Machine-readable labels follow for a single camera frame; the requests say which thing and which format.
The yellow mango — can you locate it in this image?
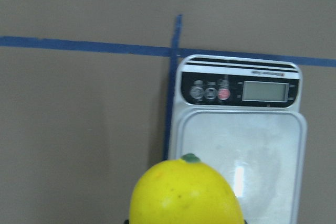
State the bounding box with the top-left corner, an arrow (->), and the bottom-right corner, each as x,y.
129,154 -> 245,223

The silver electronic kitchen scale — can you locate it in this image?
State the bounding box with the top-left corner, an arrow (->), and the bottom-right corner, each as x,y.
165,55 -> 307,223

